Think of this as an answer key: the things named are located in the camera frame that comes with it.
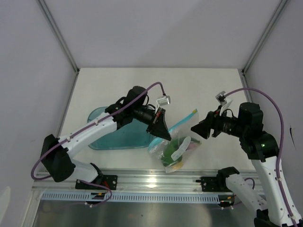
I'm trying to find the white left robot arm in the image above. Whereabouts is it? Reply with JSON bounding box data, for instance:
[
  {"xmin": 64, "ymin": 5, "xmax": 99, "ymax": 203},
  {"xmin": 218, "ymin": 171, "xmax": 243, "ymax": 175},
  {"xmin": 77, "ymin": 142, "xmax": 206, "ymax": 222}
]
[{"xmin": 38, "ymin": 86, "xmax": 171, "ymax": 189}]

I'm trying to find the yellow toy orange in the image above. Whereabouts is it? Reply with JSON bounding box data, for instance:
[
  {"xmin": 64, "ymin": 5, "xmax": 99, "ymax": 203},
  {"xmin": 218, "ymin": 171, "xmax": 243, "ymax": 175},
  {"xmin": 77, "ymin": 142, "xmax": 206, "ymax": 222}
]
[{"xmin": 169, "ymin": 161, "xmax": 183, "ymax": 171}]

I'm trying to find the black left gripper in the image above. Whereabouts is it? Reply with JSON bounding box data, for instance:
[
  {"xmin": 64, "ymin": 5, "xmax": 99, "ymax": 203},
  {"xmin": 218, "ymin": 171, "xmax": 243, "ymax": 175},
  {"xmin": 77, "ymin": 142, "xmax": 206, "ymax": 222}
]
[{"xmin": 133, "ymin": 106, "xmax": 171, "ymax": 141}]

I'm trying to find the left aluminium frame post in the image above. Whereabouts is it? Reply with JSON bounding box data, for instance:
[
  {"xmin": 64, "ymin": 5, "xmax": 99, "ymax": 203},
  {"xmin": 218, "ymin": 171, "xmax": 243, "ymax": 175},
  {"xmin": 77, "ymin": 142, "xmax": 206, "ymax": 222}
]
[{"xmin": 36, "ymin": 0, "xmax": 80, "ymax": 74}]

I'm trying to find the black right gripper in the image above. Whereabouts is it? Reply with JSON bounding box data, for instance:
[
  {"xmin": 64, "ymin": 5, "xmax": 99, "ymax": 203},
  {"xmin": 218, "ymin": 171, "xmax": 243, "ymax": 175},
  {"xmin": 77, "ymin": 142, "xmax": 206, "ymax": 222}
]
[{"xmin": 190, "ymin": 105, "xmax": 247, "ymax": 139}]

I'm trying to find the white slotted cable duct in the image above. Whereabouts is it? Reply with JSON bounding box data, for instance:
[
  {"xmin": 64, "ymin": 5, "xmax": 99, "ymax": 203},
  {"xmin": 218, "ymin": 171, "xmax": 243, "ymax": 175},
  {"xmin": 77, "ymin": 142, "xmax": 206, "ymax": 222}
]
[{"xmin": 41, "ymin": 191, "xmax": 231, "ymax": 204}]

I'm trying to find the green toy bell pepper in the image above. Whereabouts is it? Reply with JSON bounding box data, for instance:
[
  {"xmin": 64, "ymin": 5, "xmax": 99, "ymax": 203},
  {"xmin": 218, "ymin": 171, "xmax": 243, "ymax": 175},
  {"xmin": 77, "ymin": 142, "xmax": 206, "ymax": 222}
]
[{"xmin": 161, "ymin": 137, "xmax": 188, "ymax": 167}]

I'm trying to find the clear zip top bag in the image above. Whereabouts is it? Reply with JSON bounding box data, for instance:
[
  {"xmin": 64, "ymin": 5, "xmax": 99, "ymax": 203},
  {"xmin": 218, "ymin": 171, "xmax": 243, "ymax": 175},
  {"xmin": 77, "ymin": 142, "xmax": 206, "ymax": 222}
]
[{"xmin": 148, "ymin": 109, "xmax": 201, "ymax": 174}]

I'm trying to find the purple toy eggplant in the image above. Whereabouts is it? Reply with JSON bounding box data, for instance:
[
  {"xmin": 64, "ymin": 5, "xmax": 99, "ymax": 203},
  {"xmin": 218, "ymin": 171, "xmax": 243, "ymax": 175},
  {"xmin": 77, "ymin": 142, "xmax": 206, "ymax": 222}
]
[{"xmin": 186, "ymin": 138, "xmax": 201, "ymax": 151}]

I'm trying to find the aluminium rail base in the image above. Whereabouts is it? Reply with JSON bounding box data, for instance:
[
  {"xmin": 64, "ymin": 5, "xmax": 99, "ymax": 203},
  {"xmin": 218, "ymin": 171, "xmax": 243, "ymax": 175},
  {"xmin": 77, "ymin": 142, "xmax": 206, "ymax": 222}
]
[{"xmin": 31, "ymin": 169, "xmax": 263, "ymax": 194}]

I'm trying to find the aluminium frame post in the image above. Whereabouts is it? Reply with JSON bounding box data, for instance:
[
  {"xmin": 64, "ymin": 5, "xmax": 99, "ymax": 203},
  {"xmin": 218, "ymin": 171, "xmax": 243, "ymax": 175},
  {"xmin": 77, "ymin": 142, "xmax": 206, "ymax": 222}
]
[
  {"xmin": 36, "ymin": 0, "xmax": 80, "ymax": 74},
  {"xmin": 242, "ymin": 0, "xmax": 291, "ymax": 76}
]

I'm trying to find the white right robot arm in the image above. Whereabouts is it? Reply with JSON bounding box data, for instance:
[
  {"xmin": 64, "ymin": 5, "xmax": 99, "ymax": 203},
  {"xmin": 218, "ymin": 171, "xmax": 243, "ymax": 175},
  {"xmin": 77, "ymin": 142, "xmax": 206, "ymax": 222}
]
[{"xmin": 191, "ymin": 102, "xmax": 303, "ymax": 227}]

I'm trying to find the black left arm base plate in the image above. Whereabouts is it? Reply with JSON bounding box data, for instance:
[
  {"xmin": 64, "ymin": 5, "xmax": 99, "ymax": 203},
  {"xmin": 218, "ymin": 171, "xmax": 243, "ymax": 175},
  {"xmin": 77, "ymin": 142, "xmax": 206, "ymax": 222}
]
[{"xmin": 75, "ymin": 175, "xmax": 118, "ymax": 190}]

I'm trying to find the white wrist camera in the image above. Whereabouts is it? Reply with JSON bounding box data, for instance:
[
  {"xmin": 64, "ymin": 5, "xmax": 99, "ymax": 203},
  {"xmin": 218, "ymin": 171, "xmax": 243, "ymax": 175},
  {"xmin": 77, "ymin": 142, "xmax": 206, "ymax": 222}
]
[
  {"xmin": 155, "ymin": 95, "xmax": 171, "ymax": 111},
  {"xmin": 215, "ymin": 91, "xmax": 232, "ymax": 115}
]

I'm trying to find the teal plastic tray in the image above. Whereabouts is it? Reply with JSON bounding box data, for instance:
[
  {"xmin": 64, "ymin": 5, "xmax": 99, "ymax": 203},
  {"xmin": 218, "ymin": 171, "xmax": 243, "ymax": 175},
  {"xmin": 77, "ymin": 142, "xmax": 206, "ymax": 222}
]
[{"xmin": 89, "ymin": 118, "xmax": 154, "ymax": 150}]

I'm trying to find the right aluminium frame post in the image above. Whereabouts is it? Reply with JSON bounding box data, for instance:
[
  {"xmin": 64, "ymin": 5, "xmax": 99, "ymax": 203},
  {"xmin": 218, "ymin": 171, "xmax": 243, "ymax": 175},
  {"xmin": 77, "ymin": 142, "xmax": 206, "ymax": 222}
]
[{"xmin": 242, "ymin": 0, "xmax": 291, "ymax": 76}]

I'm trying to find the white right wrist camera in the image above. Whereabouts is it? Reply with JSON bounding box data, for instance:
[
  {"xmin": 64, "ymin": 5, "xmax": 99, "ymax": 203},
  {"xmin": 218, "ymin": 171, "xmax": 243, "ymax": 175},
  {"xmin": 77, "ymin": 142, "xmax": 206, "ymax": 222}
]
[{"xmin": 215, "ymin": 91, "xmax": 232, "ymax": 115}]

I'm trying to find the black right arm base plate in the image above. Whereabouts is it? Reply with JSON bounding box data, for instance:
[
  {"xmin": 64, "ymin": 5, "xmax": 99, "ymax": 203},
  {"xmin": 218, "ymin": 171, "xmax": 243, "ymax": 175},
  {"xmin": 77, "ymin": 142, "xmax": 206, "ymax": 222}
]
[{"xmin": 196, "ymin": 176, "xmax": 231, "ymax": 192}]

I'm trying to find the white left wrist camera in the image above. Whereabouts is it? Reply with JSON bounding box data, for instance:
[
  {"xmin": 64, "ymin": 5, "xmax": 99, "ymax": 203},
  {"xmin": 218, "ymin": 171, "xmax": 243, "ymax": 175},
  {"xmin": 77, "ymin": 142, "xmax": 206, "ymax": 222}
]
[{"xmin": 155, "ymin": 95, "xmax": 171, "ymax": 111}]

